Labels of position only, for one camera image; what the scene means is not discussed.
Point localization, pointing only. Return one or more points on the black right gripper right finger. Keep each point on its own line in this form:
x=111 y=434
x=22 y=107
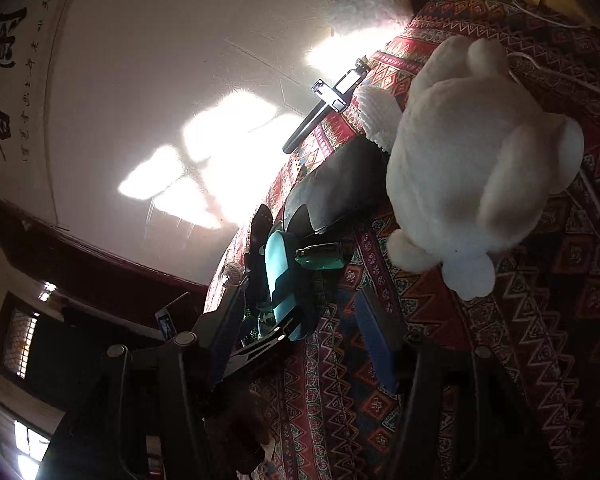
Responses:
x=418 y=372

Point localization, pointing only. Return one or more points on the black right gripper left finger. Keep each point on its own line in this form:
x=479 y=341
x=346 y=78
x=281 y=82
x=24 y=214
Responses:
x=165 y=396

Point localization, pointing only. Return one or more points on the black oval case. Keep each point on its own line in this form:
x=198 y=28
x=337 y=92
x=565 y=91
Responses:
x=350 y=179

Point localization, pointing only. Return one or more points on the red patterned bed cloth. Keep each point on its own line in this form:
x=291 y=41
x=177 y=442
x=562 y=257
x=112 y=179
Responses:
x=325 y=413

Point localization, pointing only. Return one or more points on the dark wooden door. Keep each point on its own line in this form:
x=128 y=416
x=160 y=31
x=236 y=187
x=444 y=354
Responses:
x=115 y=288

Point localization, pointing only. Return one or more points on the window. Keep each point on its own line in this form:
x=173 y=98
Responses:
x=17 y=327

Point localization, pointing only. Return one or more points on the black selfie stick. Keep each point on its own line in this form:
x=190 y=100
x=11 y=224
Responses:
x=331 y=99

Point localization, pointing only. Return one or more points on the calligraphy scroll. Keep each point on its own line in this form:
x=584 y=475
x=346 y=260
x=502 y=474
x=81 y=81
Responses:
x=29 y=32

